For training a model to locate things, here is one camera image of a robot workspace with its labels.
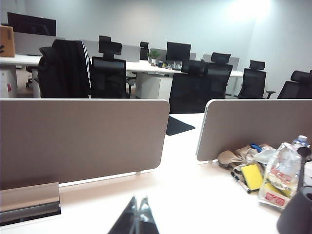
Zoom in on brown desk partition panel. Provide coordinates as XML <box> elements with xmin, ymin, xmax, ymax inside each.
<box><xmin>196</xmin><ymin>98</ymin><xmax>312</xmax><ymax>164</ymax></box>
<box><xmin>0</xmin><ymin>98</ymin><xmax>171</xmax><ymax>191</ymax></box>

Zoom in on clear water bottle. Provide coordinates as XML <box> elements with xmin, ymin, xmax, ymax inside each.
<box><xmin>291</xmin><ymin>135</ymin><xmax>309</xmax><ymax>152</ymax></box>

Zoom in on white office desk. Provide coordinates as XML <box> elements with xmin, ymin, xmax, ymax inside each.
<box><xmin>0</xmin><ymin>54</ymin><xmax>42</xmax><ymax>99</ymax></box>
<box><xmin>126</xmin><ymin>60</ymin><xmax>244</xmax><ymax>79</ymax></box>

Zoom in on yellow sponge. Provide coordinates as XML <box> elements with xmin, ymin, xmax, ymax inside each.
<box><xmin>240</xmin><ymin>163</ymin><xmax>265</xmax><ymax>192</ymax></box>

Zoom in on brown cardboard box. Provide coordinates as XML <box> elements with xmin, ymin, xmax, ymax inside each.
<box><xmin>0</xmin><ymin>25</ymin><xmax>16</xmax><ymax>58</ymax></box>

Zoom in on clear printed plastic bag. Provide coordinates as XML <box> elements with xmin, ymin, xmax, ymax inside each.
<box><xmin>257</xmin><ymin>142</ymin><xmax>305</xmax><ymax>211</ymax></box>

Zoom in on black computer monitor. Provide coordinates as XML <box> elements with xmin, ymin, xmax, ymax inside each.
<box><xmin>7</xmin><ymin>12</ymin><xmax>57</xmax><ymax>37</ymax></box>
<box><xmin>166</xmin><ymin>41</ymin><xmax>192</xmax><ymax>62</ymax></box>

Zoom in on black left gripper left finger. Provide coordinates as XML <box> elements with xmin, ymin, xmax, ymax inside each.
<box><xmin>107</xmin><ymin>196</ymin><xmax>139</xmax><ymax>234</ymax></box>

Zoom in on green potted plant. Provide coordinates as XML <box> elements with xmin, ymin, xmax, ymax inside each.
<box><xmin>148</xmin><ymin>48</ymin><xmax>162</xmax><ymax>67</ymax></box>

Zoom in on translucent white plastic bag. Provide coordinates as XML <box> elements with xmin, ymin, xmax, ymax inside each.
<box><xmin>253</xmin><ymin>146</ymin><xmax>279</xmax><ymax>164</ymax></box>

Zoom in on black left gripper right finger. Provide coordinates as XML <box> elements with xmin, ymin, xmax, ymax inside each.
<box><xmin>136</xmin><ymin>196</ymin><xmax>160</xmax><ymax>234</ymax></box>

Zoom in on white desk pedestal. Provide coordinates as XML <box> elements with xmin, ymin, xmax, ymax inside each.
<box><xmin>135</xmin><ymin>72</ymin><xmax>176</xmax><ymax>99</ymax></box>

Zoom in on black kettle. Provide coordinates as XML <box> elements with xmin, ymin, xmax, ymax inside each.
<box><xmin>276</xmin><ymin>146</ymin><xmax>312</xmax><ymax>234</ymax></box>

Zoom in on black office chair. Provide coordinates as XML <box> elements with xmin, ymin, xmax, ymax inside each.
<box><xmin>168</xmin><ymin>59</ymin><xmax>208</xmax><ymax>115</ymax></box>
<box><xmin>206</xmin><ymin>52</ymin><xmax>234</xmax><ymax>99</ymax></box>
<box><xmin>237</xmin><ymin>59</ymin><xmax>276</xmax><ymax>99</ymax></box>
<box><xmin>277</xmin><ymin>70</ymin><xmax>312</xmax><ymax>99</ymax></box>
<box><xmin>90</xmin><ymin>35</ymin><xmax>128</xmax><ymax>99</ymax></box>
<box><xmin>139</xmin><ymin>41</ymin><xmax>150</xmax><ymax>61</ymax></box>

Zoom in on black jacket white stripes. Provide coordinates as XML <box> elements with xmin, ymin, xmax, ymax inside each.
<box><xmin>38</xmin><ymin>39</ymin><xmax>92</xmax><ymax>99</ymax></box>

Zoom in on black marker pen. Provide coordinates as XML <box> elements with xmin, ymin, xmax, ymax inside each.
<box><xmin>230</xmin><ymin>171</ymin><xmax>252</xmax><ymax>195</ymax></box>

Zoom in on brown crumpled cloth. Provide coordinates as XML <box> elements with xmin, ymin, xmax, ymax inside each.
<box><xmin>217</xmin><ymin>145</ymin><xmax>269</xmax><ymax>176</ymax></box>

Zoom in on black desk mat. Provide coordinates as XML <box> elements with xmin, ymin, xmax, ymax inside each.
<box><xmin>165</xmin><ymin>116</ymin><xmax>196</xmax><ymax>137</ymax></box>

